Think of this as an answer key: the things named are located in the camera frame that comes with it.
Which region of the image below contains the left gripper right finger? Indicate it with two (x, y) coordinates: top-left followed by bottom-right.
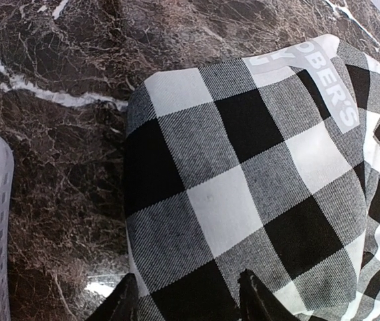
(238, 269), (297, 321)

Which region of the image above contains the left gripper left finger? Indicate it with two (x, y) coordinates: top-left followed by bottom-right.
(86, 273), (138, 321)

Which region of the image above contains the black white plaid shirt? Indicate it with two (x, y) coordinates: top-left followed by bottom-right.
(124, 34), (380, 320)

